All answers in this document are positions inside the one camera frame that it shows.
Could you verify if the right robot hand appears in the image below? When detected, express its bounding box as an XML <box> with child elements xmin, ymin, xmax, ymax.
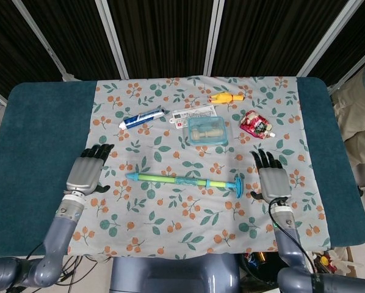
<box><xmin>250</xmin><ymin>149</ymin><xmax>292</xmax><ymax>201</ymax></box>

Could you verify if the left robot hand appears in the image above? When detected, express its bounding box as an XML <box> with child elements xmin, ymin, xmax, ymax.
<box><xmin>66</xmin><ymin>143</ymin><xmax>115</xmax><ymax>194</ymax></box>

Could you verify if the green blue toy pump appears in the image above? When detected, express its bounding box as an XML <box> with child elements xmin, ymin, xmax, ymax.
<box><xmin>125</xmin><ymin>172</ymin><xmax>245</xmax><ymax>200</ymax></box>

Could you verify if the teal table mat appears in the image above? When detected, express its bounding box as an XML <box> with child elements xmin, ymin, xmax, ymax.
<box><xmin>0</xmin><ymin>76</ymin><xmax>365</xmax><ymax>251</ymax></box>

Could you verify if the red drink pouch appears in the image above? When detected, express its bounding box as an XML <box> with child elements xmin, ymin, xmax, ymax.
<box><xmin>239</xmin><ymin>110</ymin><xmax>276</xmax><ymax>139</ymax></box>

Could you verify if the blue white toothpaste tube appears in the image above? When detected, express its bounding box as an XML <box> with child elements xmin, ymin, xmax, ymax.
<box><xmin>118</xmin><ymin>107</ymin><xmax>166</xmax><ymax>129</ymax></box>

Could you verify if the floral grey tablecloth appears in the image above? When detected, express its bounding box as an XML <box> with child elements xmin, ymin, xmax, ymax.
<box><xmin>67</xmin><ymin>75</ymin><xmax>332</xmax><ymax>256</ymax></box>

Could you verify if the clear blue plastic box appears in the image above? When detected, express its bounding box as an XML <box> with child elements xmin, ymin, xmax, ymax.
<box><xmin>186</xmin><ymin>116</ymin><xmax>233</xmax><ymax>145</ymax></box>

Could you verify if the yellow rubber chicken toy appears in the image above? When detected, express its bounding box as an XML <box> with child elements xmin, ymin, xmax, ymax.
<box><xmin>209</xmin><ymin>92</ymin><xmax>246</xmax><ymax>106</ymax></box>

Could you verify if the white label card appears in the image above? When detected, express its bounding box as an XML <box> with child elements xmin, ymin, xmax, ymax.
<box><xmin>170</xmin><ymin>104</ymin><xmax>217</xmax><ymax>126</ymax></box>

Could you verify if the beige fabric pile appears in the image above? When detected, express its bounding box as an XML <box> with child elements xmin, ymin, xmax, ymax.
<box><xmin>330</xmin><ymin>65</ymin><xmax>365</xmax><ymax>159</ymax></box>

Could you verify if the grey robot torso base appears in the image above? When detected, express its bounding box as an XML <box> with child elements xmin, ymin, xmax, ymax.
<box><xmin>109</xmin><ymin>253</ymin><xmax>241</xmax><ymax>293</ymax></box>

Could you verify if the black folding screen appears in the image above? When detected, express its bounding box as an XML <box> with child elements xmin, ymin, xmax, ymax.
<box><xmin>0</xmin><ymin>0</ymin><xmax>365</xmax><ymax>101</ymax></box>

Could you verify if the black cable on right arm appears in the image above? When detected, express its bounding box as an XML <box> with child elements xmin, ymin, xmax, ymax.
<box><xmin>268</xmin><ymin>197</ymin><xmax>316</xmax><ymax>274</ymax></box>

